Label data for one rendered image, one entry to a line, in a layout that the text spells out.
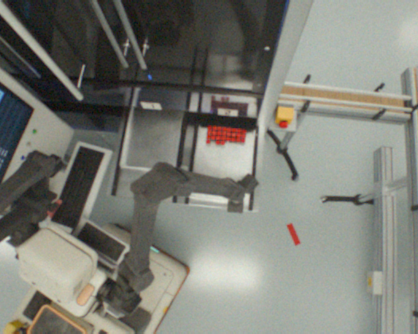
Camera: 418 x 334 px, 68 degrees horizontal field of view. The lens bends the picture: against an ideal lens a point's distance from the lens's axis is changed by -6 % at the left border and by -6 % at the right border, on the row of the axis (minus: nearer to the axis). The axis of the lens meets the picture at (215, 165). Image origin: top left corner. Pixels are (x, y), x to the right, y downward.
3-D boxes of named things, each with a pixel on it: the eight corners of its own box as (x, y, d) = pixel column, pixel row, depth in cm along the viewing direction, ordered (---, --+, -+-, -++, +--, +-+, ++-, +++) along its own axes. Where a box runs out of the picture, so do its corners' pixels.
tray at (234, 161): (200, 127, 155) (199, 124, 151) (254, 133, 154) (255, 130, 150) (189, 197, 146) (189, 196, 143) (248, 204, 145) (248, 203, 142)
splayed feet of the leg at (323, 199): (319, 193, 234) (325, 190, 220) (384, 200, 232) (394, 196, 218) (318, 204, 232) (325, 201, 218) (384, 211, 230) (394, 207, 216)
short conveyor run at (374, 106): (267, 114, 160) (272, 99, 145) (269, 86, 164) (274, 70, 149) (401, 128, 157) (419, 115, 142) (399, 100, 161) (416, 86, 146)
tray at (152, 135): (134, 101, 159) (132, 98, 156) (185, 105, 158) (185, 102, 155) (121, 167, 150) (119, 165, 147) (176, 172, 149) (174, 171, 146)
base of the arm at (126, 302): (99, 298, 105) (129, 317, 103) (104, 283, 101) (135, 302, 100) (114, 283, 112) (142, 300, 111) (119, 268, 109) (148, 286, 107)
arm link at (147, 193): (125, 171, 81) (148, 195, 76) (167, 157, 90) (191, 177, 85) (116, 274, 106) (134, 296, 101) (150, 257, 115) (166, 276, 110)
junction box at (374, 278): (366, 269, 176) (373, 270, 168) (375, 270, 176) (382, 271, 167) (365, 292, 173) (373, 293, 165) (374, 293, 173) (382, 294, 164)
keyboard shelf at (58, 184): (66, 137, 166) (64, 136, 163) (114, 151, 163) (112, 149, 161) (33, 219, 155) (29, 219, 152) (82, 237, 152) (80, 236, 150)
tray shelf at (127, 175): (125, 102, 161) (124, 100, 159) (265, 114, 158) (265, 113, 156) (107, 196, 149) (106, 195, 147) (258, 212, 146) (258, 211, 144)
